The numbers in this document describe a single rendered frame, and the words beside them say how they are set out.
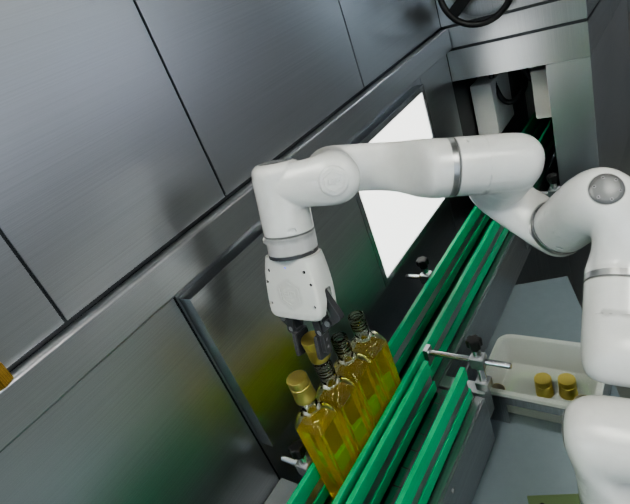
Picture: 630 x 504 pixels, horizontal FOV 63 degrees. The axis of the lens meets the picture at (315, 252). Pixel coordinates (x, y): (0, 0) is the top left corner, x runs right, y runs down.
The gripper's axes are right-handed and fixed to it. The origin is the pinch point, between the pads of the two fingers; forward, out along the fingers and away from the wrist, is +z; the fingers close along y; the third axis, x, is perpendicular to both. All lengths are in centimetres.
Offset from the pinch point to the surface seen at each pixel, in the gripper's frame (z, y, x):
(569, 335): 28, 24, 63
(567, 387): 28, 27, 42
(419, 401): 22.0, 6.1, 19.8
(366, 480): 23.6, 6.1, -0.8
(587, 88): -25, 23, 104
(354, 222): -9.4, -11.6, 34.4
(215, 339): -3.2, -12.2, -8.5
